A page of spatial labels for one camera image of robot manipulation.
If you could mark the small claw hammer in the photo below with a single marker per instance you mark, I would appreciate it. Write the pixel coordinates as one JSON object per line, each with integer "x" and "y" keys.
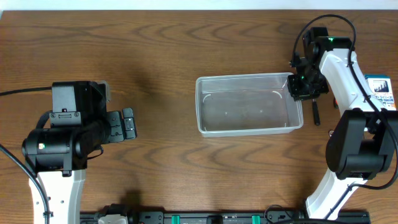
{"x": 316, "y": 116}

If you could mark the clear plastic storage container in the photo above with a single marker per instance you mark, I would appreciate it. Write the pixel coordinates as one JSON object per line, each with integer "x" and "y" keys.
{"x": 246, "y": 105}

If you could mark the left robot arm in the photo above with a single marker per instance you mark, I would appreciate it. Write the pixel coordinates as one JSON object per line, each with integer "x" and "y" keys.
{"x": 58, "y": 149}

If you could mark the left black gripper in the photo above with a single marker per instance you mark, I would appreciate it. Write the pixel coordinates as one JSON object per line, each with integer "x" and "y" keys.
{"x": 115, "y": 125}

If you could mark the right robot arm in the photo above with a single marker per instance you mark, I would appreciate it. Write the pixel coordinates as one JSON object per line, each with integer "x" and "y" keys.
{"x": 365, "y": 138}

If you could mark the red handled pliers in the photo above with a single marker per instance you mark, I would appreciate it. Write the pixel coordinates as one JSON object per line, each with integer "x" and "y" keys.
{"x": 335, "y": 104}

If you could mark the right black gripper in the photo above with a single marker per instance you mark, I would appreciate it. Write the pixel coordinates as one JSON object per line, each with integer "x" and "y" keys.
{"x": 306, "y": 91}

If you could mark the blue white cardboard box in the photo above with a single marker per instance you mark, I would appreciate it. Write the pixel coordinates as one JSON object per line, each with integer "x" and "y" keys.
{"x": 382, "y": 89}

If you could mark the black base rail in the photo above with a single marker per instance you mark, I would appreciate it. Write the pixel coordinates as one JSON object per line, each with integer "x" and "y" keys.
{"x": 117, "y": 213}

